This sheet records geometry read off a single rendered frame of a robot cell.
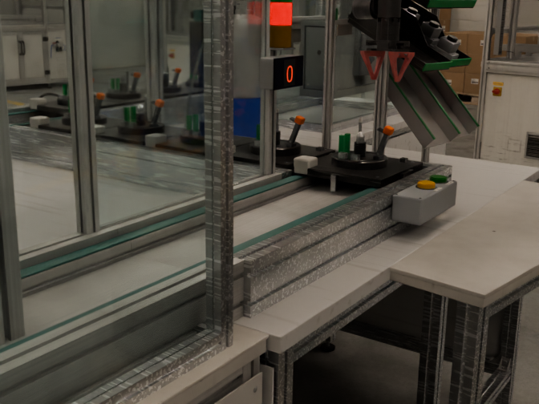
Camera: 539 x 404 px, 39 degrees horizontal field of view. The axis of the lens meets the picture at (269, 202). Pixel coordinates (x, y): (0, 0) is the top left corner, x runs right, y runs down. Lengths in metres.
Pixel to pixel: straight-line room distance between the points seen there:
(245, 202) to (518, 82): 4.60
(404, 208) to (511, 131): 4.52
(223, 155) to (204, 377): 0.31
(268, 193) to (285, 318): 0.53
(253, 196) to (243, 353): 0.60
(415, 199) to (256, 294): 0.52
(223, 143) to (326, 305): 0.40
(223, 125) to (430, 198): 0.74
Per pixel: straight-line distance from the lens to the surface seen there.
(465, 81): 10.38
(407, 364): 3.05
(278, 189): 1.77
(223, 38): 1.04
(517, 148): 6.15
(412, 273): 1.50
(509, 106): 6.14
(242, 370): 1.20
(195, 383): 1.09
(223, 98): 1.05
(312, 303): 1.33
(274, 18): 1.74
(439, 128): 2.17
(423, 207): 1.66
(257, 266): 1.25
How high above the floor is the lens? 1.38
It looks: 15 degrees down
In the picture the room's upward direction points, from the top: 1 degrees clockwise
